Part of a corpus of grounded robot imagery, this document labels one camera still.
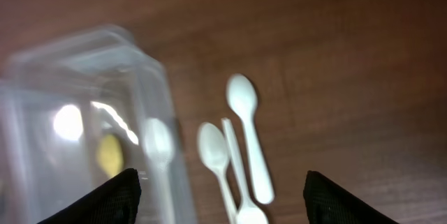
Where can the white spoon wide handle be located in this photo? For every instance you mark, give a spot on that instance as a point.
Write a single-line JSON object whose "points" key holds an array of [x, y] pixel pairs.
{"points": [[243, 100]]}

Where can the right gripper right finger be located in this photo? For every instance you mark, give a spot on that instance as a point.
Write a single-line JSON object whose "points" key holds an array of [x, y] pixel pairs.
{"points": [[328, 203]]}

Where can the white spoon thin handle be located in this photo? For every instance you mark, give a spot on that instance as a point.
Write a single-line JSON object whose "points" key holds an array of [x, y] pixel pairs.
{"points": [[159, 148]]}

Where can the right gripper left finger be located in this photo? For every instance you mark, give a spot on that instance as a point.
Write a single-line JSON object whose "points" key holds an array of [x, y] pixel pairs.
{"points": [[116, 201]]}

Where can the white spoon bowl down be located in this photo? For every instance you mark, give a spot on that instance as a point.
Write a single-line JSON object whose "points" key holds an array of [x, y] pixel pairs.
{"points": [[248, 212]]}

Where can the right clear plastic container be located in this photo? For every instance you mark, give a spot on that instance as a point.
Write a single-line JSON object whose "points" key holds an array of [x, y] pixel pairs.
{"points": [[58, 100]]}

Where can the yellow plastic spoon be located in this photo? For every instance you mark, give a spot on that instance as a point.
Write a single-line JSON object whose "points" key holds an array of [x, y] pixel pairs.
{"points": [[109, 155]]}

